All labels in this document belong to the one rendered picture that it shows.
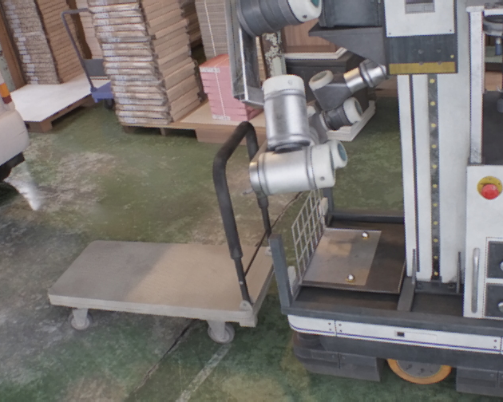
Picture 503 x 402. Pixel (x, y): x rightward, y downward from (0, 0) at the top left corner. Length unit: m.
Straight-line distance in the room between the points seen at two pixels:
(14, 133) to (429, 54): 2.69
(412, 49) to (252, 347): 1.21
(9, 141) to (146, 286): 1.66
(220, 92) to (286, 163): 2.60
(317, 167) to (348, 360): 0.81
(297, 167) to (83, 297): 1.30
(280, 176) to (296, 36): 2.26
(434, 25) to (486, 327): 0.81
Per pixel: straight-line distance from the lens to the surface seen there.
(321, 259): 1.98
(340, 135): 3.54
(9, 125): 3.63
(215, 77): 3.80
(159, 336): 2.33
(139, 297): 2.22
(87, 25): 5.94
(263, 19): 1.38
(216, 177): 1.75
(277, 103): 1.28
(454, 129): 1.60
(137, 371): 2.22
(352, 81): 1.84
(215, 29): 4.14
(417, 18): 1.46
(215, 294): 2.12
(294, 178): 1.24
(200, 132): 3.84
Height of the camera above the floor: 1.48
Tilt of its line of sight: 29 degrees down
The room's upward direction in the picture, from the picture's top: 11 degrees counter-clockwise
